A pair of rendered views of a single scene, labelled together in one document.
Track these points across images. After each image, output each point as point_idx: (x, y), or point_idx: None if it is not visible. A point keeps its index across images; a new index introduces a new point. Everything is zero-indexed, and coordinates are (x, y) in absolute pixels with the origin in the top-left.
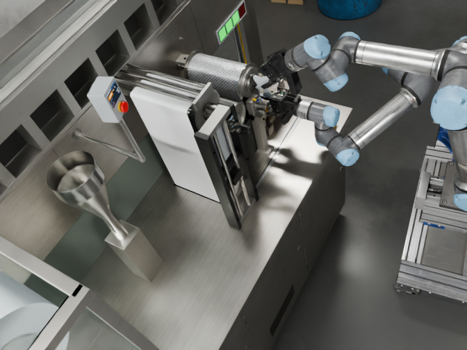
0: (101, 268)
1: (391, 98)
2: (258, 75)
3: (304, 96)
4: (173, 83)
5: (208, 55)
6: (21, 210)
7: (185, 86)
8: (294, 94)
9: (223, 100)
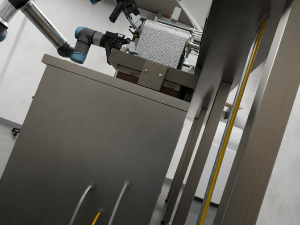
0: None
1: (38, 8)
2: (148, 60)
3: (94, 70)
4: (175, 27)
5: (182, 30)
6: None
7: (168, 25)
8: (110, 32)
9: (145, 18)
